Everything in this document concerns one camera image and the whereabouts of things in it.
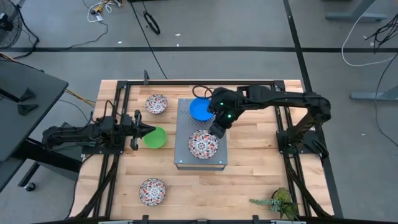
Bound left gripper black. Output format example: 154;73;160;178
119;110;156;151

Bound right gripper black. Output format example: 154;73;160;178
207;86;242;140

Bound green plastic bowl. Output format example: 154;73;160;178
142;126;168;149

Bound large floral ceramic bowl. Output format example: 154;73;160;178
187;129;220;161

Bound blue plastic bowl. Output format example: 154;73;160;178
189;97;215;123

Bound small floral ceramic bowl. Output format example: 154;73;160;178
144;93;169;115
139;177;167;207

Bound grey perforated metal shelf riser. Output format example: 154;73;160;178
174;98;228;171

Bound small potted green plant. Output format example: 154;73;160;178
248;187;300;222

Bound black desk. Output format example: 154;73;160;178
0;60;83;193

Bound grey desk foot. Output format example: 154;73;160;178
350;85;398;101
325;0;388;22

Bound black floor fan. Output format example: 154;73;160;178
0;0;24;50

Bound black looped cable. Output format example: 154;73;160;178
192;84;214;100

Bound black aluminium table frame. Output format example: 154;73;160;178
70;79;345;224

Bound yellow cables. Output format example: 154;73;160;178
64;88;96;108

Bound coiled black cable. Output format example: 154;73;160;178
143;11;162;35

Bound black triangular bracket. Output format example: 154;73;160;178
19;86;37;102
17;104;40;116

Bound white power strip cables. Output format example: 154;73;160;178
86;0;123;24

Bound long white cable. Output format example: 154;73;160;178
341;0;398;67

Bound black cable bundle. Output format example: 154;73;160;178
366;14;398;54

